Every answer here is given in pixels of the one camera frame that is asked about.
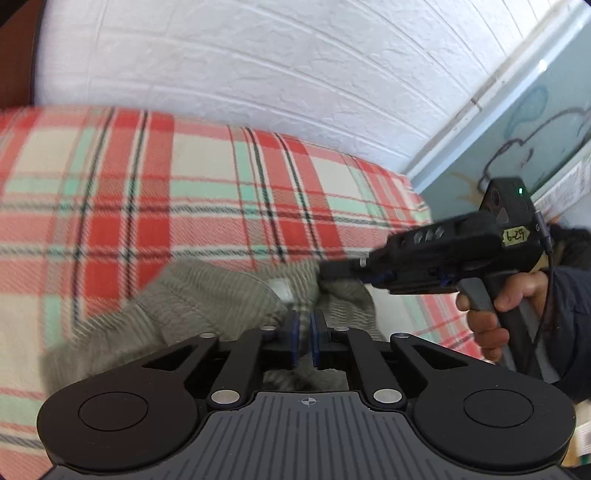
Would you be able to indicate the person's right forearm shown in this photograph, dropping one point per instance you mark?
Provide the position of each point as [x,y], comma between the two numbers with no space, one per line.
[572,323]

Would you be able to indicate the white door trim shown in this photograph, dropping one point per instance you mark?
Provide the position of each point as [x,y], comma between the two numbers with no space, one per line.
[508,78]

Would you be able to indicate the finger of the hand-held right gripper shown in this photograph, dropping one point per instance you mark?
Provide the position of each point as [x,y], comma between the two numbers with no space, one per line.
[341,270]

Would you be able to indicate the checkered green white cloth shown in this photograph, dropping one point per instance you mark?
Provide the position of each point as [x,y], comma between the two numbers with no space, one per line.
[207,300]

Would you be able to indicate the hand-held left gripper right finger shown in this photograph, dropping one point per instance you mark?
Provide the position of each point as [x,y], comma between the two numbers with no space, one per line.
[315,341]

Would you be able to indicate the red plaid blanket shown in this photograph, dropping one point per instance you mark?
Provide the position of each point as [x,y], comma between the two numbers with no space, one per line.
[161,184]

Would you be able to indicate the light blue cartoon cabinet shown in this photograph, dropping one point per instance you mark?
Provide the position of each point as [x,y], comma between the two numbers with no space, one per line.
[531,138]

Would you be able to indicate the person's right hand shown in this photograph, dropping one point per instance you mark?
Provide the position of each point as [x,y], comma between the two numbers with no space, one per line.
[517,293]

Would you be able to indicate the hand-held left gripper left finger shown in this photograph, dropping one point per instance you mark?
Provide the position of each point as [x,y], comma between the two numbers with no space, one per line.
[293,341]

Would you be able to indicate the brown folding table board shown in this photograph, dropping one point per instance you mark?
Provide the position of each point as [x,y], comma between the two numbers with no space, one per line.
[16,50]

